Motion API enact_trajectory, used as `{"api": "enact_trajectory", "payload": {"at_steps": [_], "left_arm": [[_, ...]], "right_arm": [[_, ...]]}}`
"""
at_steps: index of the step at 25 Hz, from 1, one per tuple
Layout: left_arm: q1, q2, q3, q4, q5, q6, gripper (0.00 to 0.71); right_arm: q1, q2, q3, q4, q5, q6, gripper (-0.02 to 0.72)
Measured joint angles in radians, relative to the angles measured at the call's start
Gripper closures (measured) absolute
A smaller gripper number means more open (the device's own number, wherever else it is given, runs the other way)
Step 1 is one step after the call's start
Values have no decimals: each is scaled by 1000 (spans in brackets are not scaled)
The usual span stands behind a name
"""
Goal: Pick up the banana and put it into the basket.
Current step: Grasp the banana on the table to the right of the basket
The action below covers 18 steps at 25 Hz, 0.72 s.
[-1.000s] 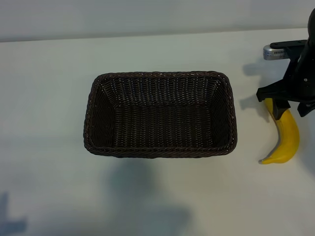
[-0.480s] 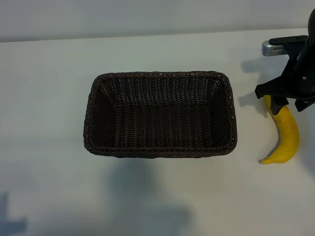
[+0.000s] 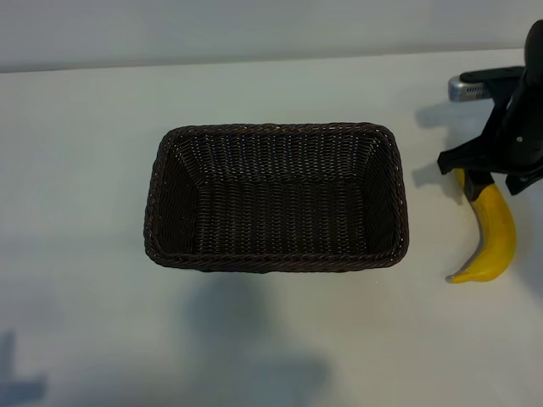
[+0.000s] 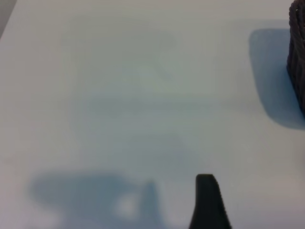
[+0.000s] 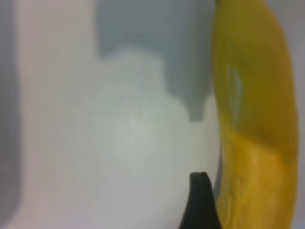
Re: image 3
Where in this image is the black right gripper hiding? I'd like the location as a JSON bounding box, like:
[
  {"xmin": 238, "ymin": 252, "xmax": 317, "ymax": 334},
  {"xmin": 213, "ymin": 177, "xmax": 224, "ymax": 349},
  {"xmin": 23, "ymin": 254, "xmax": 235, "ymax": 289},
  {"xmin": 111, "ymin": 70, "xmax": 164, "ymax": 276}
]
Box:
[{"xmin": 438, "ymin": 71, "xmax": 543, "ymax": 200}]

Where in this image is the yellow banana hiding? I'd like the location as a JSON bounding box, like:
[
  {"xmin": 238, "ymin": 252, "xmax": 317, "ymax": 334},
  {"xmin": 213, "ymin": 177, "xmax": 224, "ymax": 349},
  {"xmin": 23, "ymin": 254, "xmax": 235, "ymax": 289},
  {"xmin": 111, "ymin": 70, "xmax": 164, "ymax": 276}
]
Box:
[{"xmin": 445, "ymin": 167, "xmax": 518, "ymax": 284}]

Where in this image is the dark brown wicker basket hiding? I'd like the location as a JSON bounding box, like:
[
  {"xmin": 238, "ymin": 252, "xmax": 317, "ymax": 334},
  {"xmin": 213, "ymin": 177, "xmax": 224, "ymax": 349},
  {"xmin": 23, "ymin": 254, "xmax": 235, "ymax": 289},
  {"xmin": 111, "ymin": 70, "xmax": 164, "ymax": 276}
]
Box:
[{"xmin": 143, "ymin": 121, "xmax": 411, "ymax": 275}]

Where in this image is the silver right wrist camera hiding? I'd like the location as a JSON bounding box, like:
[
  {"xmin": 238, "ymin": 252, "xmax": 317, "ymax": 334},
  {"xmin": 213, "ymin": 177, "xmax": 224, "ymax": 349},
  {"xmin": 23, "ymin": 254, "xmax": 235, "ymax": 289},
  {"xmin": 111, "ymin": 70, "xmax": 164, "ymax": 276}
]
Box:
[{"xmin": 448, "ymin": 75, "xmax": 491, "ymax": 103}]

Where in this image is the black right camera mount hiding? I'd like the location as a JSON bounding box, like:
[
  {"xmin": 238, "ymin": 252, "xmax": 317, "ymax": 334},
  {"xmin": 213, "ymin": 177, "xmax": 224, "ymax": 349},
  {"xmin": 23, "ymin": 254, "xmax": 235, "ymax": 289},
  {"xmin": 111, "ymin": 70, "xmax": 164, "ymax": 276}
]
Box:
[{"xmin": 460, "ymin": 65, "xmax": 527, "ymax": 145}]

